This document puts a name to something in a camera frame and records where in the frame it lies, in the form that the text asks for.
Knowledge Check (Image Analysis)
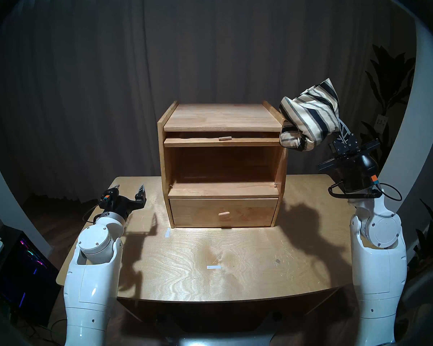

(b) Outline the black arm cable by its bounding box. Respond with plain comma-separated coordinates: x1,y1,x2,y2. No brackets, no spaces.
82,204,103,224
328,182,403,202

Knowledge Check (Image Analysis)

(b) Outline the grey curtain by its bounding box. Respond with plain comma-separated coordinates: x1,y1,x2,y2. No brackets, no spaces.
0,0,419,205

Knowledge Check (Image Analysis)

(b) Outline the wooden cabinet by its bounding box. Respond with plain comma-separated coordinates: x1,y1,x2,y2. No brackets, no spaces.
157,101,288,228

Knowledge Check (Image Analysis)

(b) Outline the striped cream and black shirt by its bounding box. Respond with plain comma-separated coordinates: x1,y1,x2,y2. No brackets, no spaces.
279,79,341,152

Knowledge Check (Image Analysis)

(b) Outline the black computer tower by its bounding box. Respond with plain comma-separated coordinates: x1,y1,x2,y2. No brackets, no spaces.
0,225,62,328

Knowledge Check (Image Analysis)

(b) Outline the wooden cabinet drawer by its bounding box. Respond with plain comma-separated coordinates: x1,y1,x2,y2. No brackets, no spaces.
169,198,279,227

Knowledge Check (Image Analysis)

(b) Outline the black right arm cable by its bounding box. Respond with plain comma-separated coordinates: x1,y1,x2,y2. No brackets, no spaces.
328,182,403,202

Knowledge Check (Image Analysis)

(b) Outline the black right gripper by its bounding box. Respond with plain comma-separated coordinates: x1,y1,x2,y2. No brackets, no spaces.
331,120,379,193

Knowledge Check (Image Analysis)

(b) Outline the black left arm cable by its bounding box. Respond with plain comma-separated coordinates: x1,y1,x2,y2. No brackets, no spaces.
82,204,103,224

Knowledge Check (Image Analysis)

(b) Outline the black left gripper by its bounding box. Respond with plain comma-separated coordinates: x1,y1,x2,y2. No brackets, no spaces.
99,184,147,221

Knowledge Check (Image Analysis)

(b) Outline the tall dark leafy plant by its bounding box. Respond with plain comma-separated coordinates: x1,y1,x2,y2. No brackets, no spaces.
359,44,417,162

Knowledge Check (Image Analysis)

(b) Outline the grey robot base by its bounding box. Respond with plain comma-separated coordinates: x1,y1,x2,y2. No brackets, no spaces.
164,329,276,346

